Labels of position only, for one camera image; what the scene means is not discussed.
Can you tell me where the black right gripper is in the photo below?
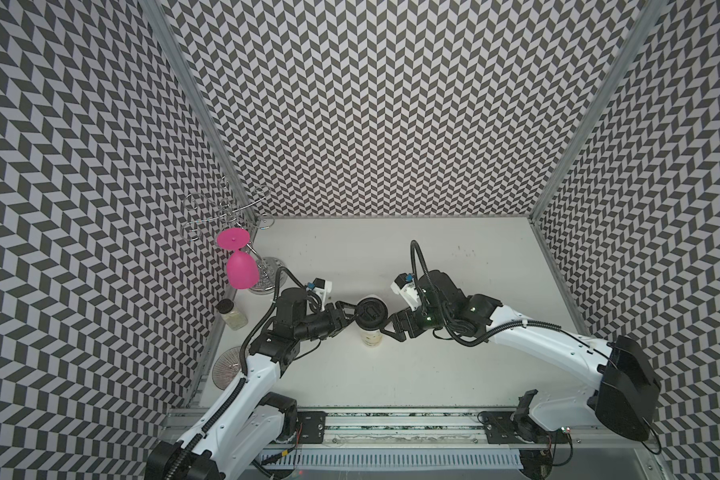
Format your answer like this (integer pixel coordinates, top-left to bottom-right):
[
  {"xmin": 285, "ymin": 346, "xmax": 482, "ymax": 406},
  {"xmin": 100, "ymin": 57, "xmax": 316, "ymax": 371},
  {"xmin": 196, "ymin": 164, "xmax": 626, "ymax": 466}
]
[{"xmin": 379, "ymin": 298, "xmax": 452, "ymax": 342}]

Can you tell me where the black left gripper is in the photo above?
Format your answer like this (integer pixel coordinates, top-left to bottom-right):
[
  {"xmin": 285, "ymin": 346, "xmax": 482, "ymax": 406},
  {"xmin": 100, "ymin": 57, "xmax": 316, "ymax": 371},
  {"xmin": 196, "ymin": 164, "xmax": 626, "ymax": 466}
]
[{"xmin": 296, "ymin": 300, "xmax": 364, "ymax": 341}]

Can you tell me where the black plastic cup lid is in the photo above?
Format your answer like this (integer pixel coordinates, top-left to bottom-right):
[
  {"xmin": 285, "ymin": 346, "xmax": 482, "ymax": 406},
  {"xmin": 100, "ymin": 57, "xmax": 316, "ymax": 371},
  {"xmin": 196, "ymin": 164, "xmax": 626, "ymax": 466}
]
[{"xmin": 354, "ymin": 297, "xmax": 389, "ymax": 331}]

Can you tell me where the printed paper milk tea cup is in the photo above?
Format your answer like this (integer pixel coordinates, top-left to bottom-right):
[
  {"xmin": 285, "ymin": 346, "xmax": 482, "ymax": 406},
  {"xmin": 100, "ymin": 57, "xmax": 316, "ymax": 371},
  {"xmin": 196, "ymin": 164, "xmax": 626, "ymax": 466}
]
[{"xmin": 361, "ymin": 329, "xmax": 383, "ymax": 348}]

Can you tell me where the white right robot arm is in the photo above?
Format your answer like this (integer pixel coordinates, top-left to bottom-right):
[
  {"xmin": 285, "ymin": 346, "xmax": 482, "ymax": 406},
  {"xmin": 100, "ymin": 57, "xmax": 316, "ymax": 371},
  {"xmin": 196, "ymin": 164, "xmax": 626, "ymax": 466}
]
[{"xmin": 380, "ymin": 241, "xmax": 661, "ymax": 443}]

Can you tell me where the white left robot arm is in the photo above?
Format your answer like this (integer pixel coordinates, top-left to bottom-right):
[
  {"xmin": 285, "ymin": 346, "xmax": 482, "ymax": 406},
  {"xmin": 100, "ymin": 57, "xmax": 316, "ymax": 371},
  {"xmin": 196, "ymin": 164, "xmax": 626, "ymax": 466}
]
[{"xmin": 144, "ymin": 278, "xmax": 351, "ymax": 479}]

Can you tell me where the small black-capped spice jar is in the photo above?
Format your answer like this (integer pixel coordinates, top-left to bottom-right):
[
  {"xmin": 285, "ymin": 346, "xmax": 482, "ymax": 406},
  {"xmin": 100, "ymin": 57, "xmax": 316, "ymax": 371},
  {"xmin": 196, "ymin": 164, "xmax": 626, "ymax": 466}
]
[{"xmin": 216, "ymin": 298, "xmax": 248, "ymax": 331}]

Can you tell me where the pink plastic wine glass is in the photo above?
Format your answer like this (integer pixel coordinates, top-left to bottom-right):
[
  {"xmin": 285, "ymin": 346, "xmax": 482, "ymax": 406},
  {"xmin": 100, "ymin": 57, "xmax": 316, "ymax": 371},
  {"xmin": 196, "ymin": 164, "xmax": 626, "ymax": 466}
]
[{"xmin": 216, "ymin": 228, "xmax": 260, "ymax": 290}]

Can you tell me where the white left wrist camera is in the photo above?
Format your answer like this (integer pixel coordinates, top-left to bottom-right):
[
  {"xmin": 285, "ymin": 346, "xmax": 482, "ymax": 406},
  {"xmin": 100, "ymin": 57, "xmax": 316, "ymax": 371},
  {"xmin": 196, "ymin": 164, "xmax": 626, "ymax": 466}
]
[{"xmin": 307, "ymin": 278, "xmax": 333, "ymax": 308}]

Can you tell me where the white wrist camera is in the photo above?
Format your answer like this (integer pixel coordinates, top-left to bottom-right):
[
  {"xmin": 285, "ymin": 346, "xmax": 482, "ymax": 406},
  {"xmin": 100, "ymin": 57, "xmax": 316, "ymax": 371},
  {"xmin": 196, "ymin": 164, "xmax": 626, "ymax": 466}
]
[
  {"xmin": 390, "ymin": 273, "xmax": 421, "ymax": 311},
  {"xmin": 307, "ymin": 278, "xmax": 333, "ymax": 308}
]

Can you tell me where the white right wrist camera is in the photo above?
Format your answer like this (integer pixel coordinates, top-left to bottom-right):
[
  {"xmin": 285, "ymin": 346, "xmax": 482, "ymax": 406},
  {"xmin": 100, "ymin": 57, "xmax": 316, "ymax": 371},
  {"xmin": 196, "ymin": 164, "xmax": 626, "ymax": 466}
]
[{"xmin": 390, "ymin": 273, "xmax": 421, "ymax": 311}]

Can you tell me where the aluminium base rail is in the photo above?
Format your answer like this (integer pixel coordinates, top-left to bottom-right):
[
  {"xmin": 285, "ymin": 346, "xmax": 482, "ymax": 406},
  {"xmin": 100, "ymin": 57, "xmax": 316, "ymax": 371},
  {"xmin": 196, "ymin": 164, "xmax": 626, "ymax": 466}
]
[{"xmin": 268, "ymin": 407, "xmax": 673, "ymax": 479}]

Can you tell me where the chrome wire glass rack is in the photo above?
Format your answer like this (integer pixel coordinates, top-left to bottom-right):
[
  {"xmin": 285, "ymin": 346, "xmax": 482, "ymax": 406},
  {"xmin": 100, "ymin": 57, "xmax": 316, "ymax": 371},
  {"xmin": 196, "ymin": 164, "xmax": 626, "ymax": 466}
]
[{"xmin": 179, "ymin": 174, "xmax": 285, "ymax": 295}]

